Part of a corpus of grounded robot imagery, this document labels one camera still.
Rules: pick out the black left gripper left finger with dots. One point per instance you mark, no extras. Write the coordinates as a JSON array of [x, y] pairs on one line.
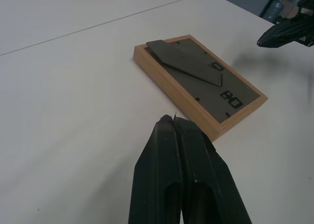
[[157, 170]]

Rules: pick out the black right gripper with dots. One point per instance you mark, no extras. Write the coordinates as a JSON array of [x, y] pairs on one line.
[[307, 5]]

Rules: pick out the clear plastic water bottle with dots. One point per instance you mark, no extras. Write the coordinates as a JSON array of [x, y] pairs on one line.
[[276, 6]]

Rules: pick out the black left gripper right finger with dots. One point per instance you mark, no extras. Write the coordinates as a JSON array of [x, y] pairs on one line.
[[208, 175]]

